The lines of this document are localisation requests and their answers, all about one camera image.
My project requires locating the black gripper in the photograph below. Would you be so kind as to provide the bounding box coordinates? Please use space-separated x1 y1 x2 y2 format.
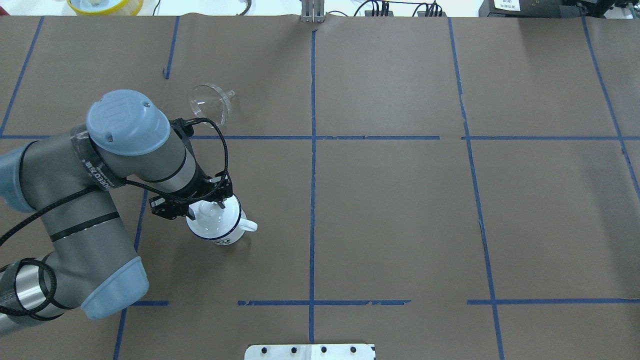
170 118 233 203

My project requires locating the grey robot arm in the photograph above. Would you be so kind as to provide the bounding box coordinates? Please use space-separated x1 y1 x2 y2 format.
1 89 233 337

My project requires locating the white enamel mug blue rim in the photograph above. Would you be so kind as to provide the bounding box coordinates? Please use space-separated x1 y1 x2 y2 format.
185 194 258 246

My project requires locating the yellow tape roll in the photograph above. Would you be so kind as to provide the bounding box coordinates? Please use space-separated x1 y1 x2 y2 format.
66 0 144 16

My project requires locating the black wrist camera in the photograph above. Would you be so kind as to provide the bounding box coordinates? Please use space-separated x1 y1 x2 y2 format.
148 196 189 220

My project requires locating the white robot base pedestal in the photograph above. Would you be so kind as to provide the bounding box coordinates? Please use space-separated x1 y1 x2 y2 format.
244 343 377 360

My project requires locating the aluminium frame post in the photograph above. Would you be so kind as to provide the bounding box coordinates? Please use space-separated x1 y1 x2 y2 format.
300 0 326 24

